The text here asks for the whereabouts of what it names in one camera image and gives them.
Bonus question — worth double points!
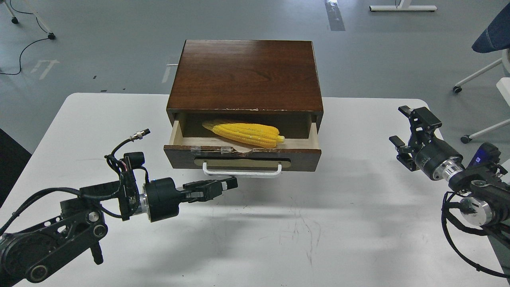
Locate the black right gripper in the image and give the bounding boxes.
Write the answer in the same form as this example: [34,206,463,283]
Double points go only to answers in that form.
[389,105,465,181]

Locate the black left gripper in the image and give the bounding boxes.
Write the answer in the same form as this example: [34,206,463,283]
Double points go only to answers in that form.
[143,177,238,223]

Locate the wooden drawer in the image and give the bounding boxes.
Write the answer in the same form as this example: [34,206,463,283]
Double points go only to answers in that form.
[163,120,321,171]

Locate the yellow corn cob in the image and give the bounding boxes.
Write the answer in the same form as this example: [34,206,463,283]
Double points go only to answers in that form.
[202,119,285,148]

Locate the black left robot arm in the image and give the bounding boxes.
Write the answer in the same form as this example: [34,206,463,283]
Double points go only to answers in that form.
[1,129,237,287]

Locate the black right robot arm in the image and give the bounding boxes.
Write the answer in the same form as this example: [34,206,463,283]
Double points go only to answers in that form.
[389,106,509,279]

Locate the dark wooden drawer cabinet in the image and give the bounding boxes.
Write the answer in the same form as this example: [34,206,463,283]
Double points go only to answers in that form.
[167,39,324,127]

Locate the blue office chair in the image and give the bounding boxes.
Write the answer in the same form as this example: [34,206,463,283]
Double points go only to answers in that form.
[453,14,510,144]

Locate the white desk leg base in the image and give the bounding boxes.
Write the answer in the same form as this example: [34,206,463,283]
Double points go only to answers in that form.
[369,0,437,12]

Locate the grey floor tape strip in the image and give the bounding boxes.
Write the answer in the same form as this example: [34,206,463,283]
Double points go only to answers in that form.
[324,0,345,31]

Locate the white stand legs with casters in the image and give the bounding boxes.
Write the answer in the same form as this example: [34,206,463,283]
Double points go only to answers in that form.
[2,0,56,39]

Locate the white drawer handle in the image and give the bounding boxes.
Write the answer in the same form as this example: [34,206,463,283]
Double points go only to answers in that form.
[202,162,282,178]

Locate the black floor cable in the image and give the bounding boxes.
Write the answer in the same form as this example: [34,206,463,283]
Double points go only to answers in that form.
[0,0,56,75]

